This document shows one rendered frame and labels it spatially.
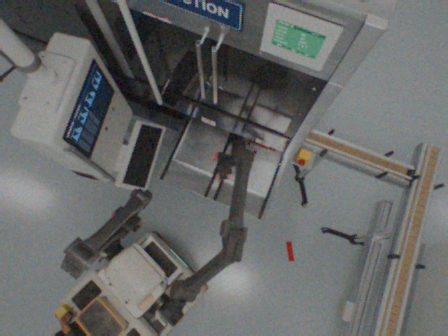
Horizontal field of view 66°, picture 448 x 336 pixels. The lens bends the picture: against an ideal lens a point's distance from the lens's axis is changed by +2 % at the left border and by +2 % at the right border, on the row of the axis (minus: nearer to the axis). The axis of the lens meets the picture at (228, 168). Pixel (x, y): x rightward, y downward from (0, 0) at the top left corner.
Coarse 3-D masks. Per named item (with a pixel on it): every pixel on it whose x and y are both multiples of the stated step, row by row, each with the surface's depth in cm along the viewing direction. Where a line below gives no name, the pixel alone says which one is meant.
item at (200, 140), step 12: (192, 120) 211; (192, 132) 209; (204, 132) 209; (216, 132) 210; (228, 132) 210; (180, 144) 206; (192, 144) 207; (204, 144) 207; (216, 144) 208; (180, 156) 205; (192, 156) 205; (204, 156) 205; (204, 168) 203
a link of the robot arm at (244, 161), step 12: (240, 156) 150; (252, 156) 153; (240, 168) 148; (240, 180) 145; (240, 192) 142; (240, 204) 140; (228, 216) 140; (240, 216) 138; (228, 228) 134; (240, 228) 139
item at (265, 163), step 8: (264, 152) 207; (280, 152) 207; (256, 160) 206; (264, 160) 206; (272, 160) 206; (232, 168) 204; (256, 168) 204; (264, 168) 204; (272, 168) 205; (232, 176) 203; (256, 176) 203; (264, 176) 203; (272, 176) 201; (248, 184) 202; (256, 184) 202; (264, 184) 202; (256, 192) 199; (264, 192) 201
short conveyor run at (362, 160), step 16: (304, 144) 204; (320, 144) 200; (336, 144) 205; (352, 144) 204; (336, 160) 206; (352, 160) 202; (368, 160) 203; (384, 160) 203; (384, 176) 200; (400, 176) 199
